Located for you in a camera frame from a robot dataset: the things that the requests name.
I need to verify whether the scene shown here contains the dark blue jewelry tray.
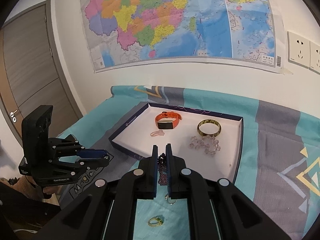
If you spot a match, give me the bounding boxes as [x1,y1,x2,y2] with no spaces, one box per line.
[109,102,244,182]

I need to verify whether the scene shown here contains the silver door handle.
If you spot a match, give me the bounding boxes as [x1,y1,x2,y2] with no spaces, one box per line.
[9,110,18,123]

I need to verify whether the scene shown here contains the person's left hand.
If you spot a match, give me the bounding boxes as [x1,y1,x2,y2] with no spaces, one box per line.
[12,175,61,201]

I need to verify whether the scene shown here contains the pink hair clip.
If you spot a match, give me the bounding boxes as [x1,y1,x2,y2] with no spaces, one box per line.
[150,130,165,137]

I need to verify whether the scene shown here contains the purple beaded bracelet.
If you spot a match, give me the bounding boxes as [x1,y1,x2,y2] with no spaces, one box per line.
[156,152,171,186]

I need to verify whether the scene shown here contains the grey wooden door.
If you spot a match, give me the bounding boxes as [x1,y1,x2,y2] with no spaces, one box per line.
[1,0,82,142]

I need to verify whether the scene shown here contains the white wall socket panel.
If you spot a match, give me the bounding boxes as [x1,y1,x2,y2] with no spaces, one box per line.
[287,31,320,74]

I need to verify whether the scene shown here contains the teal grey bed sheet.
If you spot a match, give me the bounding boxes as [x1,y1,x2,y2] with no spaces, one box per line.
[60,86,319,239]

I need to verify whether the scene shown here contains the colourful wall map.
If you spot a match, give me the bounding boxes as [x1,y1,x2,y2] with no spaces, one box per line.
[80,0,282,72]

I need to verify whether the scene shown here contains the clear crystal bead bracelet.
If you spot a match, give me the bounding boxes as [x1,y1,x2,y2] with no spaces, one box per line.
[189,134,222,157]

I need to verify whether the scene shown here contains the tortoiseshell bangle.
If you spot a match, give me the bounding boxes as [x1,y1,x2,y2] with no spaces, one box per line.
[197,119,222,137]

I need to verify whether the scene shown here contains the orange smart watch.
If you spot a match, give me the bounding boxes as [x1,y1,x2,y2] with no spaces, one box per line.
[155,112,182,130]

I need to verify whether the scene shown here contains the small silver ring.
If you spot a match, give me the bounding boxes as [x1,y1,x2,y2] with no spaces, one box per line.
[164,195,178,206]

